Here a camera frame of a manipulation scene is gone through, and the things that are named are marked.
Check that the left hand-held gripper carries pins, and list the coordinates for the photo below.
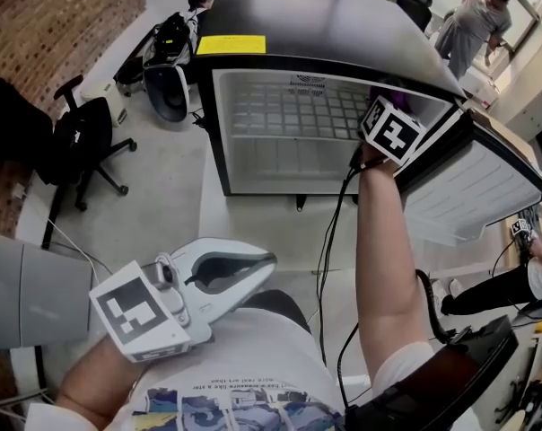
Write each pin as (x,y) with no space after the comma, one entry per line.
(132,312)

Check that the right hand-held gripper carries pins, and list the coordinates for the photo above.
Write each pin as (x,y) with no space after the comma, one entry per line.
(394,133)

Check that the purple cleaning cloth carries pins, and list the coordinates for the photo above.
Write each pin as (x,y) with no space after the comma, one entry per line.
(399,99)

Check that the black mini fridge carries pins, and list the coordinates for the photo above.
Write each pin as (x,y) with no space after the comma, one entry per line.
(320,20)

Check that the person's right forearm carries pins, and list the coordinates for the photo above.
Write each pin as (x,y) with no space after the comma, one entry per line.
(387,263)

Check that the person's left forearm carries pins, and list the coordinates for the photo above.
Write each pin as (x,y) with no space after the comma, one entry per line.
(96,384)

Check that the white rectangular table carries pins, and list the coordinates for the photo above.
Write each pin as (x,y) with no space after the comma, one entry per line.
(262,227)

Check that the person's black shorts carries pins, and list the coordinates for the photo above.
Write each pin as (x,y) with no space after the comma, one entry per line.
(280,303)

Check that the person's white printed t-shirt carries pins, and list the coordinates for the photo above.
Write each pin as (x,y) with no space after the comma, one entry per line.
(262,357)

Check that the black headrest office chair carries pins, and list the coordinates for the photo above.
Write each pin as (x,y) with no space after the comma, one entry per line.
(414,7)

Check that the person with backpack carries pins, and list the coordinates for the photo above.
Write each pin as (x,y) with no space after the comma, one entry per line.
(168,97)

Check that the black armrest office chair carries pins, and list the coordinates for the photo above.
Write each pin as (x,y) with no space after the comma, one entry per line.
(82,137)

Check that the small white appliance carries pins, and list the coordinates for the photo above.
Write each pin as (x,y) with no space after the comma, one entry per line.
(105,101)

